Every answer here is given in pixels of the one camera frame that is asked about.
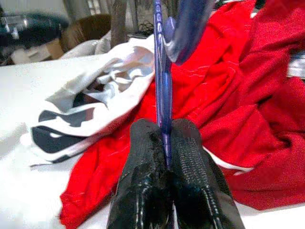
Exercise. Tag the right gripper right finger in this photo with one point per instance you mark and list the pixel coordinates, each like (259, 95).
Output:
(190, 167)

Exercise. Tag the white printed shirt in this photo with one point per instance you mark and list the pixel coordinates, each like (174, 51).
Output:
(124, 95)

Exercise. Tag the red garment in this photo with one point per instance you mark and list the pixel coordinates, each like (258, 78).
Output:
(238, 107)

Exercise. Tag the purple plastic hanger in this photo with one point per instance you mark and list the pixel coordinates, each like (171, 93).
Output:
(163, 83)

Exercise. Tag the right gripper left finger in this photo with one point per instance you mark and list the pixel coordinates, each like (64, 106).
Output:
(143, 167)

